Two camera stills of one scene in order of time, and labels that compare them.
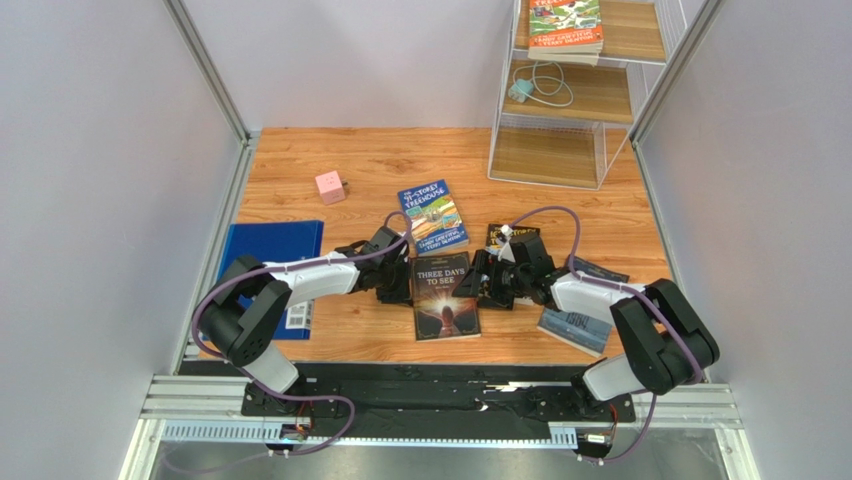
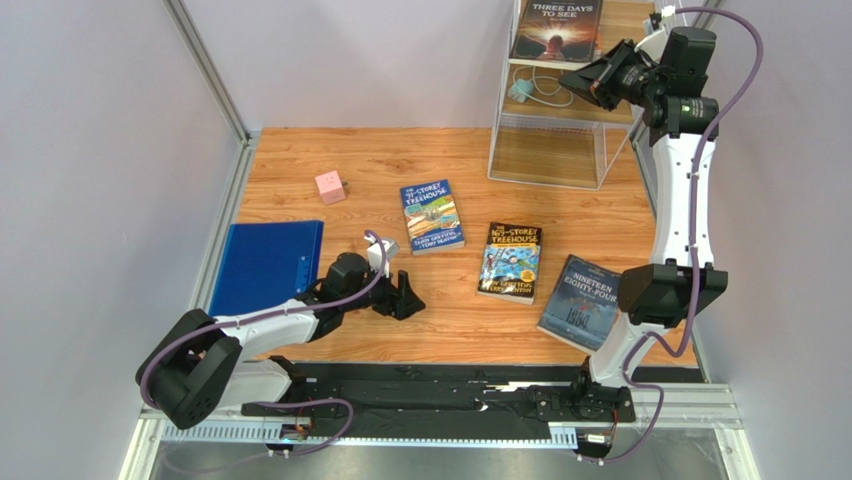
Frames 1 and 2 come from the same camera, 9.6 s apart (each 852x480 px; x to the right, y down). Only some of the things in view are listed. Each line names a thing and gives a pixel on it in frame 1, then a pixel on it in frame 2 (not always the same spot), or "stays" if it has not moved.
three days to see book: (437, 313) to (556, 33)
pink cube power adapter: (330, 187) stays
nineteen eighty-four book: (585, 333) stays
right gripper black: (492, 281) to (614, 76)
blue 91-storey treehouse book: (436, 225) stays
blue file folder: (278, 242) stays
